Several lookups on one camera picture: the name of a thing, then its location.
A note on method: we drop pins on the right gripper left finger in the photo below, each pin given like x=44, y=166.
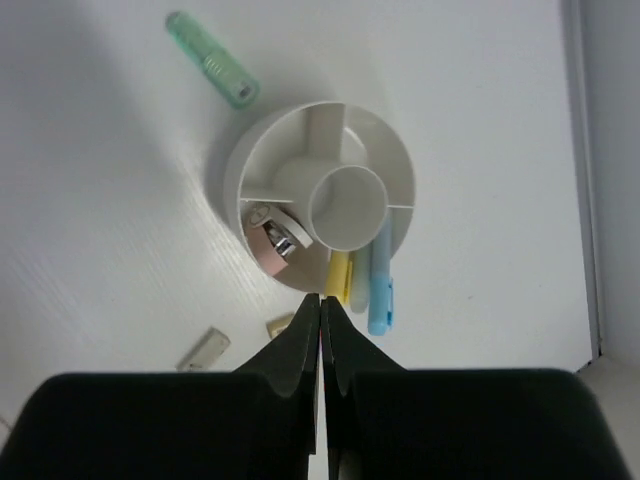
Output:
x=255, y=422

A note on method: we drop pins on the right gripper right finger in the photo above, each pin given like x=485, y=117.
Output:
x=388, y=422

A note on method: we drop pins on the blue highlighter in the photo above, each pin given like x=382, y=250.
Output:
x=380, y=310

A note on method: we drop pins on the yellow highlighter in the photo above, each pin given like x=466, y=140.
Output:
x=339, y=277

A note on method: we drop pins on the pink white mini stapler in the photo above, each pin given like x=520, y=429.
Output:
x=273, y=235

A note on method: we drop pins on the white round compartment organizer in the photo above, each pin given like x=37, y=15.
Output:
x=336, y=169

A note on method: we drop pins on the light green highlighter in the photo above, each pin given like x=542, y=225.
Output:
x=360, y=278

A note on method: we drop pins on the beige long eraser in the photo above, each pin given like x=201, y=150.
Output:
x=205, y=352

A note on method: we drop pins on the yellow small eraser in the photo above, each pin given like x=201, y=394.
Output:
x=276, y=326

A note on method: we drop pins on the green clear-cap highlighter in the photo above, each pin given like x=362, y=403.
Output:
x=231, y=80

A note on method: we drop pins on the aluminium table frame rail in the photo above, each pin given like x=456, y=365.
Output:
x=580, y=95

